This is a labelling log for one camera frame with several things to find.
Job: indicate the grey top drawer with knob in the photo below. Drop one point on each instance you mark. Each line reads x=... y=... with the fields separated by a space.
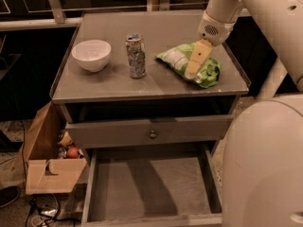
x=141 y=132

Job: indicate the grey drawer cabinet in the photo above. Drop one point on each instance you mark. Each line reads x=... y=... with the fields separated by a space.
x=112 y=94

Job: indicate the white diagonal pole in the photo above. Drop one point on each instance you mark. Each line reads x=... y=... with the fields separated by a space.
x=274 y=79

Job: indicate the metal window frame rail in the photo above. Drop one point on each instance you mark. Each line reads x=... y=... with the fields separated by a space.
x=94 y=13

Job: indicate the green rice chip bag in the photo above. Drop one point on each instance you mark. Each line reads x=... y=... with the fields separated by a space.
x=177 y=58

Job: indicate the patterned drink can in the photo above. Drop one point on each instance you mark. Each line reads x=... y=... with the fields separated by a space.
x=136 y=55

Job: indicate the red apple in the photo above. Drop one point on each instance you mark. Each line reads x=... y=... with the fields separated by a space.
x=73 y=153

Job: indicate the brown cardboard box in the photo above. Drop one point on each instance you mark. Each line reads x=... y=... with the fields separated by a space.
x=46 y=173

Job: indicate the tan item in box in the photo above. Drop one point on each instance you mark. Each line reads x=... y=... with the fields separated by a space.
x=65 y=139

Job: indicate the open grey middle drawer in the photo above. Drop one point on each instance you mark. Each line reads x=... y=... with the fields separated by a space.
x=152 y=186

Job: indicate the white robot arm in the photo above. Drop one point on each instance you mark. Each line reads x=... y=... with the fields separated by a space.
x=263 y=155

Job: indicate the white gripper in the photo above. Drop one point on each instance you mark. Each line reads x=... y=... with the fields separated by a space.
x=215 y=30

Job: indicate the white ceramic bowl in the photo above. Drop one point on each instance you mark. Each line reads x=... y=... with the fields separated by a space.
x=92 y=55

